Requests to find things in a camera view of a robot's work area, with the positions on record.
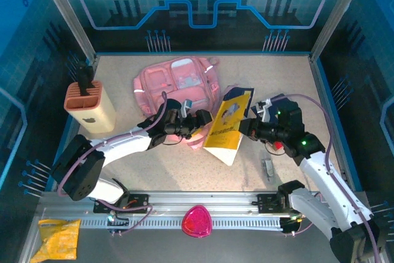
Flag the yellow illustrated book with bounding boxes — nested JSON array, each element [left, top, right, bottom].
[[202, 92, 252, 167]]

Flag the pink school backpack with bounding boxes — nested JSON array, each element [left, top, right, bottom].
[[132, 56, 221, 152]]

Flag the red stationery packet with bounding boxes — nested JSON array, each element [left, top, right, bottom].
[[270, 141, 286, 155]]

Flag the yellow plastic bag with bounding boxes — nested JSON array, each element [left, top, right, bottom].
[[30, 218, 82, 261]]

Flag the small grey metal clip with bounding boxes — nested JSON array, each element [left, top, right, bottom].
[[260, 158, 276, 184]]

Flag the aluminium front platform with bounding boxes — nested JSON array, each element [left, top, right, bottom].
[[18, 190, 390, 263]]

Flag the beige holder orange slotted top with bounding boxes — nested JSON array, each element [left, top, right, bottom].
[[63, 80, 116, 134]]

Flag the pink rounded triangular button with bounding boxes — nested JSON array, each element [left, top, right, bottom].
[[180, 204, 213, 239]]

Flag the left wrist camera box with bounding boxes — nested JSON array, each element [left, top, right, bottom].
[[180, 99, 194, 118]]

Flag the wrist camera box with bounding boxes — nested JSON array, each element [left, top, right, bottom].
[[256, 98, 274, 123], [180, 99, 194, 118]]

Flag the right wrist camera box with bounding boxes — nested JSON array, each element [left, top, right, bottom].
[[256, 98, 274, 123]]

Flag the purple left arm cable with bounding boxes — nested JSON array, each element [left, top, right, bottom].
[[57, 90, 169, 237]]

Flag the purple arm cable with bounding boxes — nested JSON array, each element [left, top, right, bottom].
[[270, 93, 382, 263], [57, 90, 169, 237]]

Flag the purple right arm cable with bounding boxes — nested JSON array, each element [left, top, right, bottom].
[[270, 93, 382, 263]]

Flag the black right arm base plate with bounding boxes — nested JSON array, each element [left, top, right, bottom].
[[257, 193, 290, 214]]

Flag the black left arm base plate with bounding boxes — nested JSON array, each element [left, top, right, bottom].
[[93, 193, 150, 214]]

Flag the slotted grey cable duct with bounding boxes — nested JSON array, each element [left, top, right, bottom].
[[80, 218, 284, 230]]

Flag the black tool handles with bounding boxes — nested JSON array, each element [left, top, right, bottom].
[[76, 61, 95, 97]]

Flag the aluminium frame post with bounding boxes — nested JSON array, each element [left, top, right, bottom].
[[309, 0, 372, 63], [33, 0, 99, 63]]

